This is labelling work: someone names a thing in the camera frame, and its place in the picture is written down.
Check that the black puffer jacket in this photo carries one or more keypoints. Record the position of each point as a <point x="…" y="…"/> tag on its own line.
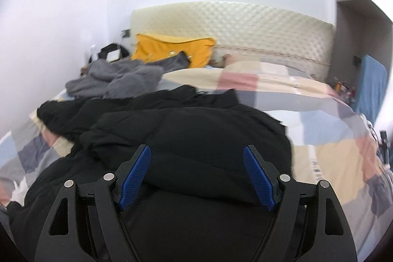
<point x="197" y="202"/>

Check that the grey fleece garment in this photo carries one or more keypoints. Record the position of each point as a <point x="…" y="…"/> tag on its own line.
<point x="125" y="78"/>

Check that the black camera on tripod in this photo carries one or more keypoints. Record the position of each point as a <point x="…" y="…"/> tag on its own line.
<point x="384" y="149"/>

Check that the blue towel on chair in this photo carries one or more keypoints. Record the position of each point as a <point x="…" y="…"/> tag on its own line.
<point x="371" y="88"/>

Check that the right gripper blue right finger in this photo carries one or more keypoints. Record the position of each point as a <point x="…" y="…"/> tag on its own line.
<point x="258" y="177"/>

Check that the cream quilted headboard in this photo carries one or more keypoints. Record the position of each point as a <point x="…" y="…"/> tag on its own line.
<point x="273" y="35"/>

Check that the grey wall cabinet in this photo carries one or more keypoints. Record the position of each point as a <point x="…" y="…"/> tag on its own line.
<point x="364" y="27"/>

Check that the yellow pillow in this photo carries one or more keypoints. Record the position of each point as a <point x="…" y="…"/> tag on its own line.
<point x="151" y="48"/>

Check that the bottles on bedside shelf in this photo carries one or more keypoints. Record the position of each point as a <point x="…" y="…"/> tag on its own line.
<point x="345" y="91"/>

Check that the wall socket panel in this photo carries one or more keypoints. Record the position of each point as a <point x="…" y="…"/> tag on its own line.
<point x="126" y="33"/>

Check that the patchwork checked duvet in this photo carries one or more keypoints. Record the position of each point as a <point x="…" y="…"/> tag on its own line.
<point x="330" y="141"/>

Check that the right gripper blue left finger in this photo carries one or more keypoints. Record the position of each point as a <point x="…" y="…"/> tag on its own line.
<point x="131" y="174"/>

